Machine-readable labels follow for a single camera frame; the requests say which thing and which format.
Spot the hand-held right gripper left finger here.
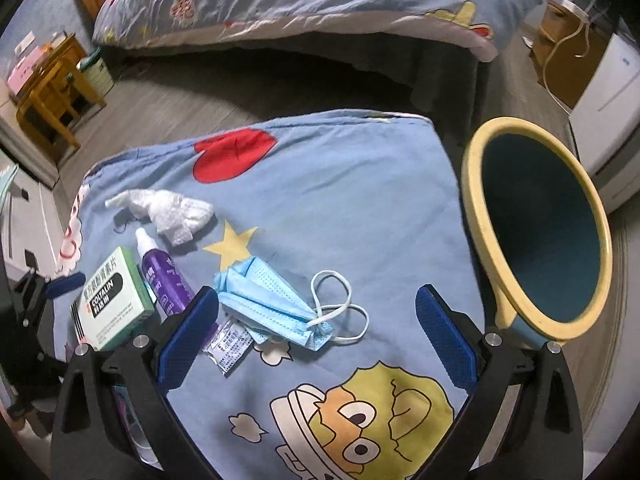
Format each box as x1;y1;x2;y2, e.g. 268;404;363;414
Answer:
50;285;221;480

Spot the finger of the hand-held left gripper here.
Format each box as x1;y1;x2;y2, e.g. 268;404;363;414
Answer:
10;349;69;405
44;274;86;302

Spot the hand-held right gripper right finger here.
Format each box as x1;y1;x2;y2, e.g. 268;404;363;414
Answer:
415;284;586;480

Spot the small foil sachet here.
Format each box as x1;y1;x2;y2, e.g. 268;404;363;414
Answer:
200;317;254;376

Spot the green white medicine box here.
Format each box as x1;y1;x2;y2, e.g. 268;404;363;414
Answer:
70;246;157;352

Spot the purple spray bottle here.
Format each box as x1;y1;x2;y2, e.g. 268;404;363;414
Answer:
135;227;196;318

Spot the blue face mask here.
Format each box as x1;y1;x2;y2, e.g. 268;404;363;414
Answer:
213;256;369;352

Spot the white tissue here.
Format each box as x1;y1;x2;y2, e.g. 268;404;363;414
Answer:
105;188;216;247

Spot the yellow rimmed blue bin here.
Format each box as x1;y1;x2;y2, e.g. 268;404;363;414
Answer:
461;116;613;351

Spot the cartoon printed blue cushion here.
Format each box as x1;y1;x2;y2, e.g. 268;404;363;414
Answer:
57;112;488;480

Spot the wooden stool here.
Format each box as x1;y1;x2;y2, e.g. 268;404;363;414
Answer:
16;67;108;150

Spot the small green bin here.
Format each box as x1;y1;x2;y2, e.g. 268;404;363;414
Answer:
77;47;112;98

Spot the pink box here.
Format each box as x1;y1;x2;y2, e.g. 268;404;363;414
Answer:
7;50;44;96

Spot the wooden nightstand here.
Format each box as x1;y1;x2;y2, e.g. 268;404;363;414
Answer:
30;34;90;91

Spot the white air purifier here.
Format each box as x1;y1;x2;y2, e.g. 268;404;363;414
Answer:
567;32;640;216

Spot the dark grey bed skirt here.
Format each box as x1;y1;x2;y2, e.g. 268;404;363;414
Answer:
125;15;491;111

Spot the wooden cabinet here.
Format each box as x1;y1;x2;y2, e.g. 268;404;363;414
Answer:
530;0;608;108

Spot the white cable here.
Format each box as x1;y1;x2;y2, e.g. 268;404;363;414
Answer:
542;0;601;111

